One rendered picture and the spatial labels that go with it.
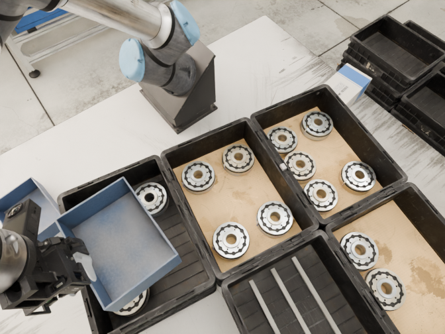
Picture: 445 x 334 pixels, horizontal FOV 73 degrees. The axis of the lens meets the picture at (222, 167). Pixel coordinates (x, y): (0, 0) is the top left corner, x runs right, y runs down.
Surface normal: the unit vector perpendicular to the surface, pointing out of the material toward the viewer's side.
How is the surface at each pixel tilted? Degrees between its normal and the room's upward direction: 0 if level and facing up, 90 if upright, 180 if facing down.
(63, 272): 7
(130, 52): 51
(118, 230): 1
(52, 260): 7
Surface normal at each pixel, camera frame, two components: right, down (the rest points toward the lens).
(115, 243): 0.01, -0.47
